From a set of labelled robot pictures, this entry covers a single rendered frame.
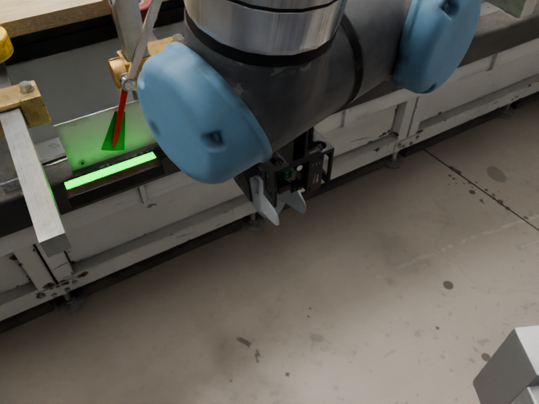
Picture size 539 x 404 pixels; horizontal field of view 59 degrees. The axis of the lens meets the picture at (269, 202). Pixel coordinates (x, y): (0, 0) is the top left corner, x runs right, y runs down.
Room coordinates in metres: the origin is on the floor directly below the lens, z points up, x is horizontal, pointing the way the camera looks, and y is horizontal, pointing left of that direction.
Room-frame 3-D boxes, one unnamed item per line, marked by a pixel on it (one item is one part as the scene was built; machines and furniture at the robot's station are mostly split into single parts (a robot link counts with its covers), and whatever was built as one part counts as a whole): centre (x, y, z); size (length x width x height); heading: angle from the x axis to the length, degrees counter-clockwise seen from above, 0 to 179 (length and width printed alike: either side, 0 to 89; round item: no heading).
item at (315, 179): (0.38, -0.01, 0.97); 0.09 x 0.08 x 0.12; 30
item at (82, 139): (0.67, 0.23, 0.75); 0.26 x 0.01 x 0.10; 120
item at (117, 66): (0.72, 0.20, 0.85); 0.13 x 0.06 x 0.05; 120
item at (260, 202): (0.38, 0.00, 0.86); 0.06 x 0.03 x 0.09; 30
